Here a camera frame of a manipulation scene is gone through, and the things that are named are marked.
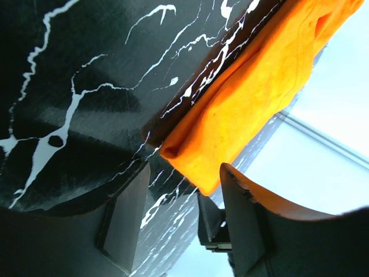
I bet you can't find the orange t shirt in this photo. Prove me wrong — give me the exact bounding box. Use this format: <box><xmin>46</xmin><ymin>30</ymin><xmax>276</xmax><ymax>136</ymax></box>
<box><xmin>160</xmin><ymin>1</ymin><xmax>362</xmax><ymax>196</ymax></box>

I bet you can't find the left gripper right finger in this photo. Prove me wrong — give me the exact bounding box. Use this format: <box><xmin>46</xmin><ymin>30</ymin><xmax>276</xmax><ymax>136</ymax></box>
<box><xmin>220</xmin><ymin>163</ymin><xmax>368</xmax><ymax>276</ymax></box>

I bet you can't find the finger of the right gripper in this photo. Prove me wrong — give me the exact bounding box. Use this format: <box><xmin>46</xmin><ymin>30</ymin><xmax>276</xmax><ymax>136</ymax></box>
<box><xmin>197</xmin><ymin>193</ymin><xmax>232</xmax><ymax>251</ymax></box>

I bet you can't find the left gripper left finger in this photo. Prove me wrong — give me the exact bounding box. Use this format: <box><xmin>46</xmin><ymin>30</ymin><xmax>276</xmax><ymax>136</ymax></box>
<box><xmin>1</xmin><ymin>162</ymin><xmax>150</xmax><ymax>276</ymax></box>

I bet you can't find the aluminium frame rail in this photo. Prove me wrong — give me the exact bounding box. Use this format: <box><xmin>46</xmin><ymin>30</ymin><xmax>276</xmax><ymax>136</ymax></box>
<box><xmin>276</xmin><ymin>111</ymin><xmax>368</xmax><ymax>170</ymax></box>

